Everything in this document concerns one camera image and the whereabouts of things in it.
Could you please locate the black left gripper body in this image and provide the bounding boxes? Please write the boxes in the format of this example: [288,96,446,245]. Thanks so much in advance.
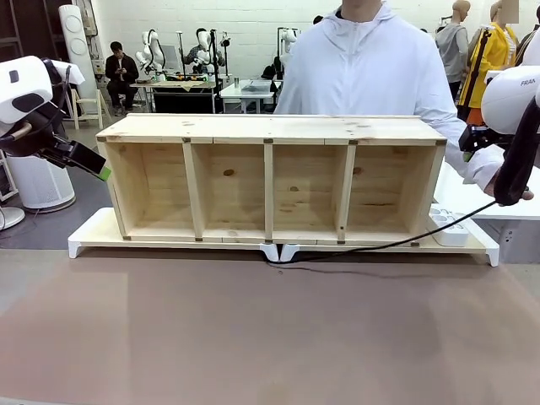
[25,122,80,169]

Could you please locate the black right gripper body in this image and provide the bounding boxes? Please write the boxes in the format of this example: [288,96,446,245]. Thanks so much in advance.
[472,123,516,149]

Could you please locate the black power cable with plug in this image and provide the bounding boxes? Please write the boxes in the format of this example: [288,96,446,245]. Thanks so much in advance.
[263,199,501,267]

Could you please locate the person's left forearm white sleeve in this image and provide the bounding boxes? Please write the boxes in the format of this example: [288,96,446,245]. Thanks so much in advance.
[438,120,506,192]

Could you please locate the person's left hand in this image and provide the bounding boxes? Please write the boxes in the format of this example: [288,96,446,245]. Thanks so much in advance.
[483,171,535,204]

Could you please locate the white cylindrical air purifier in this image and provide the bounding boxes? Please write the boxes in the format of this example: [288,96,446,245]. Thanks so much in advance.
[5,152,78,213]

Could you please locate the light wooden stool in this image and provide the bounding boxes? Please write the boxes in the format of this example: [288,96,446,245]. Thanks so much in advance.
[68,87,105,132]

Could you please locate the white side table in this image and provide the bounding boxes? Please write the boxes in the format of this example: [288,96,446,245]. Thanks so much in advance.
[430,162,540,222]

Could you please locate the black tripod stand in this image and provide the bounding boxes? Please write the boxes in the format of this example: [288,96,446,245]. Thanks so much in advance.
[456,25,495,124]

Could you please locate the wooden riser with white legs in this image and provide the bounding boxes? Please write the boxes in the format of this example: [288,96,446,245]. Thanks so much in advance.
[280,219,500,268]
[67,208,281,264]

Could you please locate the white fan base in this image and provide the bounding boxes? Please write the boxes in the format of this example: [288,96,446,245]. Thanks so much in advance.
[0,205,27,231]

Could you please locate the seated person in black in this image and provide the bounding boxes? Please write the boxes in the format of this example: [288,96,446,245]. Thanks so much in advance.
[104,40,140,117]

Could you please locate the mannequin in grey hoodie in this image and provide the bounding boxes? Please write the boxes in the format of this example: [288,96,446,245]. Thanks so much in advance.
[434,0,473,101]

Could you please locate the white power strip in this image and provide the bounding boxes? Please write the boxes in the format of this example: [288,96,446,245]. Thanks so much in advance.
[425,202,471,248]

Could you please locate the tall white air conditioner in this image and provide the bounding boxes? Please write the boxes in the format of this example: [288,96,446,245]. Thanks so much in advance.
[57,4,100,116]

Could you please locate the background work table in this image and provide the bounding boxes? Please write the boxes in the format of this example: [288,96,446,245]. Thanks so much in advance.
[129,78,221,115]

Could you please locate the person in white hoodie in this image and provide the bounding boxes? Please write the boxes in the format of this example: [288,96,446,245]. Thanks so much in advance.
[273,0,469,140]

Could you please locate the black background light stand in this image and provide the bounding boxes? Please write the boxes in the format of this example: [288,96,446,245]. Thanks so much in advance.
[207,28,232,115]

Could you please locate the white background table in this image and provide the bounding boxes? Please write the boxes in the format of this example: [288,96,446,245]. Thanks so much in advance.
[219,78,283,115]

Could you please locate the four-compartment wooden shelf box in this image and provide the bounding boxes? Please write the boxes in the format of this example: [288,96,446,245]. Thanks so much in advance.
[94,112,449,248]

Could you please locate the black right arm cable sleeve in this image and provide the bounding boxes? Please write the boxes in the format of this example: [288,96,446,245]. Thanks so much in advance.
[493,93,540,208]

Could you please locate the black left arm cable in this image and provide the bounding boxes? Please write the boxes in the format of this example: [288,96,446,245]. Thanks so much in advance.
[40,57,72,127]

